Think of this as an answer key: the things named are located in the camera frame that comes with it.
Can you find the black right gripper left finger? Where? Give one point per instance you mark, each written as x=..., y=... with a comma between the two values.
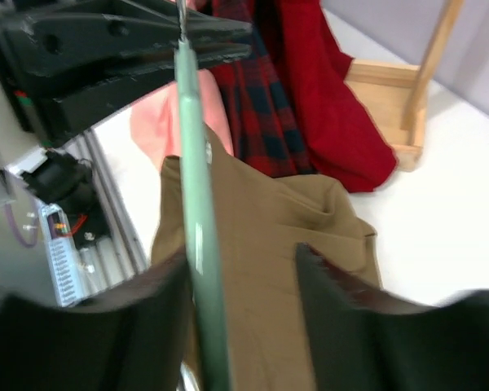
x=130, y=337

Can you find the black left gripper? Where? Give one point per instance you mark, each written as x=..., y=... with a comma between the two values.
x=67, y=65

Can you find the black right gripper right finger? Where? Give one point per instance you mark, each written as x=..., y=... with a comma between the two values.
x=364, y=338

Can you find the tan brown skirt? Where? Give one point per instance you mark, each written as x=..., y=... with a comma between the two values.
x=260, y=221

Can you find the sage green plastic hanger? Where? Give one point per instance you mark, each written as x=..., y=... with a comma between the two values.
x=199, y=221

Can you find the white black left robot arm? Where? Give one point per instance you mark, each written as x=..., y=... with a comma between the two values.
x=61, y=179

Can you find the pink skirt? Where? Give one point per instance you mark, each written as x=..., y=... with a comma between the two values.
x=154, y=120

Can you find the red black plaid skirt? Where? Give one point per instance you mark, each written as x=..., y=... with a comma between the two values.
x=263, y=128

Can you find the wooden clothes rack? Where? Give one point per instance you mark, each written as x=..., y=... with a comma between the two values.
x=396, y=95

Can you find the aluminium mounting rail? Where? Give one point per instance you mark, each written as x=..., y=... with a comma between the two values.
x=118, y=252

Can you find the white slotted cable duct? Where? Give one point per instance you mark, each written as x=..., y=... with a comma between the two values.
x=61, y=254

